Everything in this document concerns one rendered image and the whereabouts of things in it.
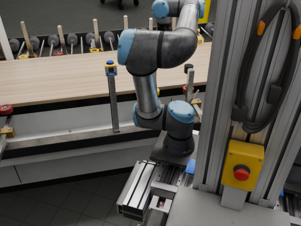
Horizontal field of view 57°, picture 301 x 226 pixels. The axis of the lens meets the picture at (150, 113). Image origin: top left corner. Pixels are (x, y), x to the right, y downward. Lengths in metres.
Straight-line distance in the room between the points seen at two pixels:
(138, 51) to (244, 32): 0.35
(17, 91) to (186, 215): 1.64
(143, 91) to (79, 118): 1.16
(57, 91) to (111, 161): 0.77
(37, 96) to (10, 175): 0.76
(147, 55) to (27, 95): 1.40
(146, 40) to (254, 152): 0.44
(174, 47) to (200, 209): 0.49
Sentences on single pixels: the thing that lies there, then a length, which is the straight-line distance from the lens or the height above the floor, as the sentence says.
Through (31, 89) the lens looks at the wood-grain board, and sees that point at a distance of 2.19.
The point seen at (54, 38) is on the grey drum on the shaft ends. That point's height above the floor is 0.84.
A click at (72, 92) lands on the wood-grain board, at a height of 0.90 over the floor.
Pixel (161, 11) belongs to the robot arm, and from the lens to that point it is 1.21.
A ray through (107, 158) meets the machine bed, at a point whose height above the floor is 0.25.
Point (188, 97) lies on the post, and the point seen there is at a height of 0.92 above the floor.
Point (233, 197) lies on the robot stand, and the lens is 0.87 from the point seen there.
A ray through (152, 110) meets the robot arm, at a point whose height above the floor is 1.29.
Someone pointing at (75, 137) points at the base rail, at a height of 0.70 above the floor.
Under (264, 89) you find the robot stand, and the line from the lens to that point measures 0.68.
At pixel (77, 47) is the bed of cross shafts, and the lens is 3.26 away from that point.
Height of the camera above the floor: 1.95
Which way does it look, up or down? 36 degrees down
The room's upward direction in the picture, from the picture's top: straight up
